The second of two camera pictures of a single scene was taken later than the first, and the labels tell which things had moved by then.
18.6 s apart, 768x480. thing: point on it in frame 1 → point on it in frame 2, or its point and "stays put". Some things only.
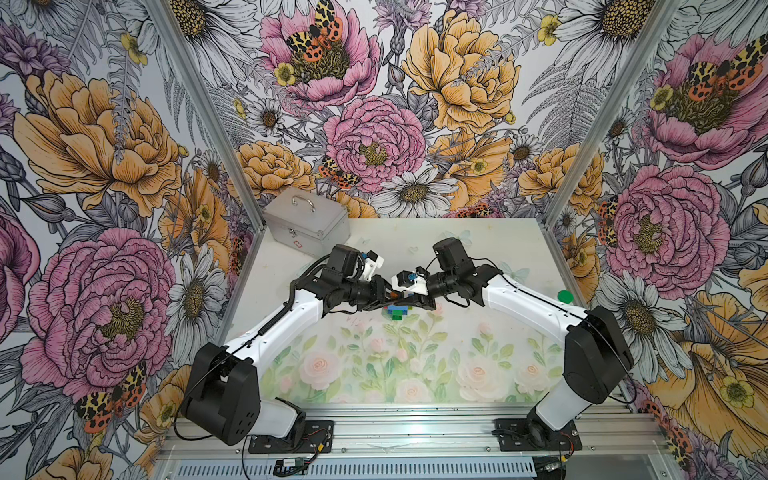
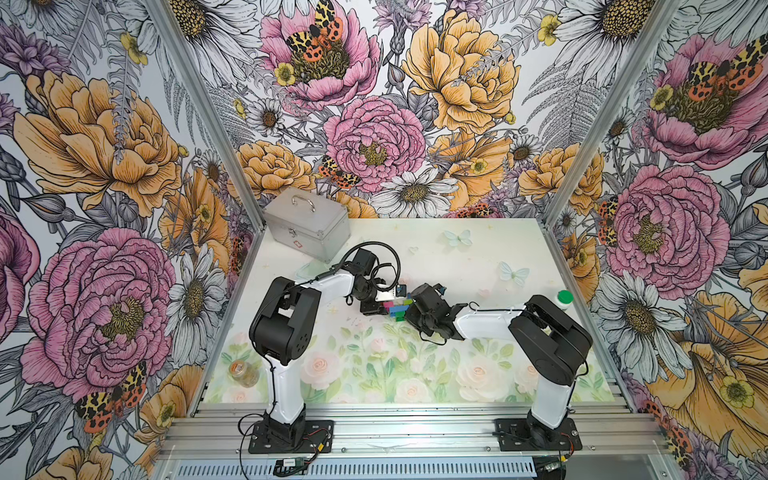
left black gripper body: (362, 294) stays put
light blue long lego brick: (392, 308) stays put
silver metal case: (307, 221) stays put
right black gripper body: (442, 283) → (431, 321)
